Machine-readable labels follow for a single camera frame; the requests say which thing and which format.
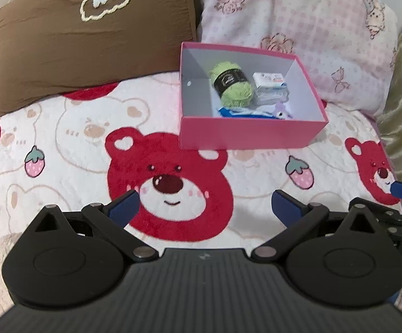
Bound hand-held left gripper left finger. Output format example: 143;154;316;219
24;189;159;261

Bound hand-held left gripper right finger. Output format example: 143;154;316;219
250;189;384;261

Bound pink cardboard box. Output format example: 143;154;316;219
179;41;329;151

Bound purple plush toy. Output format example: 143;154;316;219
272;101;294;119

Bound blue snack packet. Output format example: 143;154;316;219
215;106;278;119

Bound green yarn ball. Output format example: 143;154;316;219
207;61;256;108

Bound red bear printed blanket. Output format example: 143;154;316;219
0;71;402;327

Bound beige fluffy blanket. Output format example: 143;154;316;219
0;231;402;311

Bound brown pillow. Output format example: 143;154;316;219
0;0;202;119

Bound pink checked pillow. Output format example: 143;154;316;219
195;0;399;115

